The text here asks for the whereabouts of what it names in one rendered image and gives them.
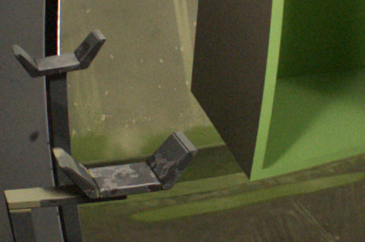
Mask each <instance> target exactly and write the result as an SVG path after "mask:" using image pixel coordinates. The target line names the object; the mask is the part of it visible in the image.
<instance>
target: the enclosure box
mask: <svg viewBox="0 0 365 242"><path fill-rule="evenodd" d="M191 92H192V94H193V95H194V97H195V99H196V100H197V102H198V103H199V105H200V106H201V108H202V110H203V111H204V112H205V115H207V117H208V118H209V120H210V121H211V122H212V124H213V126H214V127H215V128H216V130H217V132H218V133H219V135H220V137H221V138H222V140H223V141H224V142H225V144H226V146H227V147H228V149H229V150H230V152H231V153H232V155H233V156H234V157H235V159H236V161H237V162H238V164H239V165H240V168H241V169H242V170H243V171H244V173H245V175H246V176H247V177H248V179H249V180H250V181H254V180H258V179H263V178H268V177H270V176H277V175H280V174H284V173H287V172H291V171H298V170H299V169H302V168H309V167H312V166H315V165H318V164H322V163H328V162H330V161H334V160H338V159H341V158H344V157H347V156H353V155H356V154H359V153H362V152H365V0H198V5H197V19H196V27H195V50H194V59H193V68H192V83H191Z"/></svg>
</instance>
